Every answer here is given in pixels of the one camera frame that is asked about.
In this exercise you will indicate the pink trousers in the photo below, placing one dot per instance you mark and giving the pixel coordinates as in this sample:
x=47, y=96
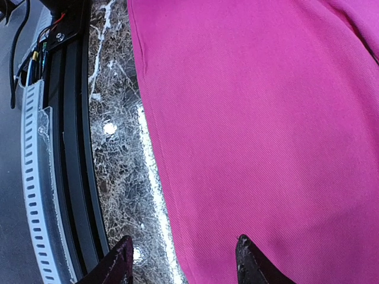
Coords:
x=263, y=116

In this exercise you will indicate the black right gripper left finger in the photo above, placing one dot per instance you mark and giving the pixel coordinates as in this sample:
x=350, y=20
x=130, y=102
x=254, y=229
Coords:
x=115, y=267

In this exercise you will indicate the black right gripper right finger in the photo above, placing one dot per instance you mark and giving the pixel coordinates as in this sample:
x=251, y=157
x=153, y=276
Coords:
x=253, y=267

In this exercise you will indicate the black curved front rail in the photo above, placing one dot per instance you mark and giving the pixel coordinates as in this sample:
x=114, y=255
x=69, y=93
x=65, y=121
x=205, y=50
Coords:
x=66, y=92

